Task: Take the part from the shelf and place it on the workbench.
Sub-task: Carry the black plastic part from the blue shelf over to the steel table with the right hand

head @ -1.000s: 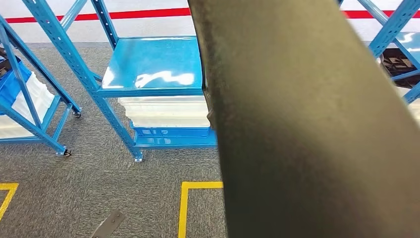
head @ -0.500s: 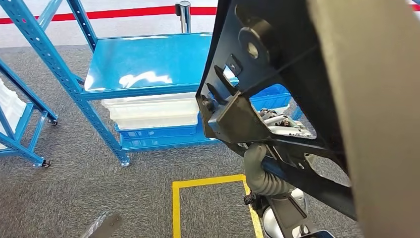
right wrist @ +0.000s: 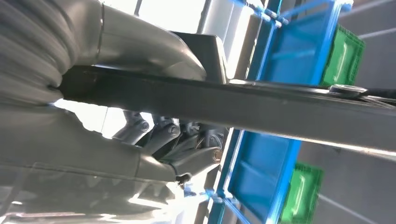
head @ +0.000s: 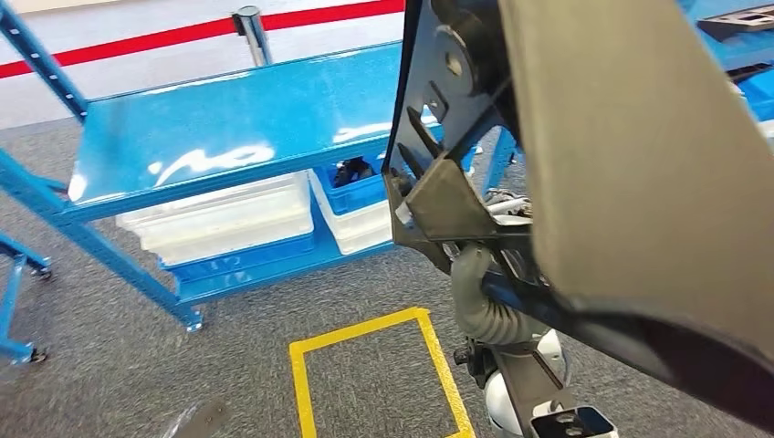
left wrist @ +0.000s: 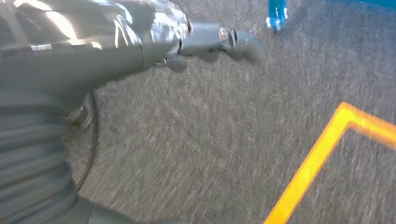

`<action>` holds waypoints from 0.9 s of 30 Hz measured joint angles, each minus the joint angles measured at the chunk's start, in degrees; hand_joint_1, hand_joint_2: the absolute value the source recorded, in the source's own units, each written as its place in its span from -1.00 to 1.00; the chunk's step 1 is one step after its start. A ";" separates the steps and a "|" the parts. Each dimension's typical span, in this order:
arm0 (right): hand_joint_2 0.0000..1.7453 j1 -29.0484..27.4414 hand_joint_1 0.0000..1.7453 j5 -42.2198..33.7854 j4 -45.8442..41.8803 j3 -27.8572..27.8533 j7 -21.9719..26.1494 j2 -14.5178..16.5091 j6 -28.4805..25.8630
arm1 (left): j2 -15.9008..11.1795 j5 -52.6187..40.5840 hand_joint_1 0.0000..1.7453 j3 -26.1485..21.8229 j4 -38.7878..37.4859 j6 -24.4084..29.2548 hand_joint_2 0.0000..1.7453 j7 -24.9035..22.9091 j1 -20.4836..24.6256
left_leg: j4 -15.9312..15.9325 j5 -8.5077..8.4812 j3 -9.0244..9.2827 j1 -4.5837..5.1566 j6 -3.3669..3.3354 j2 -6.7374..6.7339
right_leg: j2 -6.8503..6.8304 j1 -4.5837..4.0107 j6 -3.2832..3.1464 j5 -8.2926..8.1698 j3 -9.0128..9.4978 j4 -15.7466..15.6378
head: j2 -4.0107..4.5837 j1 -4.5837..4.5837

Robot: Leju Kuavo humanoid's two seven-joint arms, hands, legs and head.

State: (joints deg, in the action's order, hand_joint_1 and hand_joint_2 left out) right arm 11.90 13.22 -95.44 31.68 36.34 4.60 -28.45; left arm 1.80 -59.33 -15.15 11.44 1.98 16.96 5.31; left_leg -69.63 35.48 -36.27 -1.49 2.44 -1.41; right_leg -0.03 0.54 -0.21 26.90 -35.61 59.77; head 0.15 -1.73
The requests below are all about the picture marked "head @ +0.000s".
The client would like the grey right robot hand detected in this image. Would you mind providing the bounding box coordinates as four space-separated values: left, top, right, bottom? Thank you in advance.
451 188 546 304

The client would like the black plastic panel part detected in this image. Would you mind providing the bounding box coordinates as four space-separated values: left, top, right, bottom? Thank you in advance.
382 0 774 433

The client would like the small black plastic part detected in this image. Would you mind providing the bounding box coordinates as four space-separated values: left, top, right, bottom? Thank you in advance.
332 157 377 189

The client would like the blue steel shelf rack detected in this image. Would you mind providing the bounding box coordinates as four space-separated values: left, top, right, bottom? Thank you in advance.
0 0 528 334
676 0 774 122
0 232 55 366

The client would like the black moulded part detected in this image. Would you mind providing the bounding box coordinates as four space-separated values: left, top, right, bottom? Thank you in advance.
695 5 774 42

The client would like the blue plastic crate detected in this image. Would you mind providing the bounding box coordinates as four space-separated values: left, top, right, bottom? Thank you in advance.
314 155 390 216
738 71 774 120

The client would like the yellow floor tape rectangle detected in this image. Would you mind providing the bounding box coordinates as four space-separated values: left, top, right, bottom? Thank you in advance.
288 307 477 438

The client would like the red barrier belt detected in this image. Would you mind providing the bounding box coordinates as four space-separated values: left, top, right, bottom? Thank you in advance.
0 17 238 79
261 0 405 31

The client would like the black plastic tray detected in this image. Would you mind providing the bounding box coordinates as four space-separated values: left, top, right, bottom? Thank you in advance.
725 60 774 85

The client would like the chrome stanchion post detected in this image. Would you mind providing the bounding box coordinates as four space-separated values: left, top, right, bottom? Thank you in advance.
232 5 273 68

